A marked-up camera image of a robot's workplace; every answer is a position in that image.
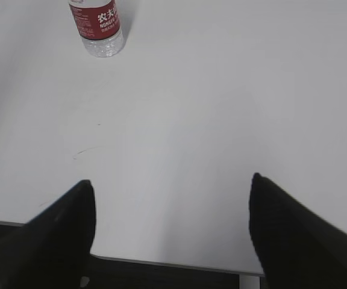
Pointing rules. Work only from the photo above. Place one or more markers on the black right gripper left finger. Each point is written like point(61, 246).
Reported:
point(52, 250)

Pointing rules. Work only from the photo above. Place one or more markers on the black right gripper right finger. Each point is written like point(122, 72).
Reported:
point(296, 248)

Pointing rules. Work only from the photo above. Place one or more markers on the Nongfu Spring water bottle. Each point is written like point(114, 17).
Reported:
point(98, 24)

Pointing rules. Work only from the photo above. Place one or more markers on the white table leg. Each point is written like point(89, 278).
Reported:
point(249, 282)

